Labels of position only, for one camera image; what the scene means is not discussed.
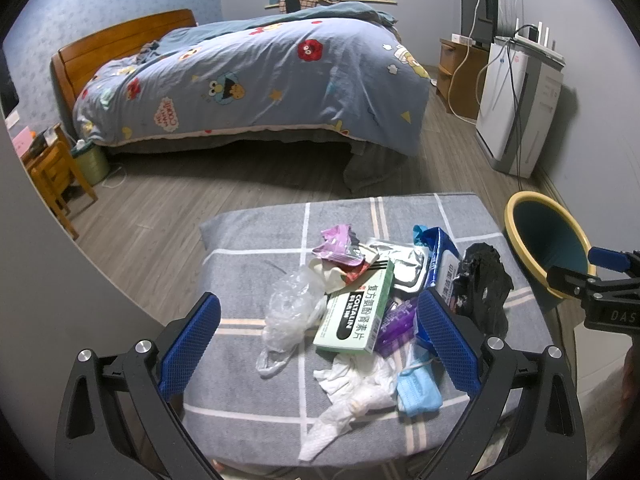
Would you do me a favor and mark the red white paper carton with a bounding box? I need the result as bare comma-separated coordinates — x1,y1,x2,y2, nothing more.
308,256,378,294

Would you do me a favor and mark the wooden nightstand stool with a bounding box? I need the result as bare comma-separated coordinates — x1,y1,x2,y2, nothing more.
21,124,98,240

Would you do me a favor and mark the pink foil wrapper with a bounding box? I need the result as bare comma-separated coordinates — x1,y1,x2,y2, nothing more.
311,223,364,266

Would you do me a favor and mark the teal yellow-rimmed trash bin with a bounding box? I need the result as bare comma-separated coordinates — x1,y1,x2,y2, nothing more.
503,191,597,312

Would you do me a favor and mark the black plastic bag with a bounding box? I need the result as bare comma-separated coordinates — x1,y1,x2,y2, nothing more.
451,243,514,339

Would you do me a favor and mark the silver foil pouch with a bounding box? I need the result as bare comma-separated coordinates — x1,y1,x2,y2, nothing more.
366,237,431,294

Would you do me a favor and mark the white tissue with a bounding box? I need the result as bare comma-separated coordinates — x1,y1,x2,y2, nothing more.
298,352,397,462

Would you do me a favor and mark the wooden bed frame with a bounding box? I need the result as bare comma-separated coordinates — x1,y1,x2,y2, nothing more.
51,9,196,113

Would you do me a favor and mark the blue cartoon duvet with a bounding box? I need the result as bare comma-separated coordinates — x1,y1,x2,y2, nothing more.
73,1,429,156

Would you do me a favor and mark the black monitor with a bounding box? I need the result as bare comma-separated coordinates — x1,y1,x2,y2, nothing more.
460,0,498,49

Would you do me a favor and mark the clear plastic bag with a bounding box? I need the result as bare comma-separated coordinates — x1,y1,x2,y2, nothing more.
256,266,326,379

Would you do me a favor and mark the white wifi router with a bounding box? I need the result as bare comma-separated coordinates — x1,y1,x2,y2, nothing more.
513,21,565,64

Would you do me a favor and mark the blue wet wipes pack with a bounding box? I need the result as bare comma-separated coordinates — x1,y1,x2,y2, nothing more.
413,224,460,306

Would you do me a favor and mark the light blue face mask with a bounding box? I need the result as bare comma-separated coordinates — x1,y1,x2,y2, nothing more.
396,346,442,417

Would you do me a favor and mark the small green waste basket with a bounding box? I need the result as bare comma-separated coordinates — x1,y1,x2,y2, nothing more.
70,140,110,185

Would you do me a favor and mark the wooden tv cabinet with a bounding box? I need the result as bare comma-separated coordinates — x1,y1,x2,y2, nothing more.
436,39,488,120

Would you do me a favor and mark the green white medicine box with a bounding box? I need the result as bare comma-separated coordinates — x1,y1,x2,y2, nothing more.
314,260,394,354

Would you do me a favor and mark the white air purifier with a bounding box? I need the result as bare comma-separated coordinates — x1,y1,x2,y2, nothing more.
476,36,565,179

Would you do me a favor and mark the purple snack wrapper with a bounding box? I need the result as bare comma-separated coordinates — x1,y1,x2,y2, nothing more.
374,297,418,358

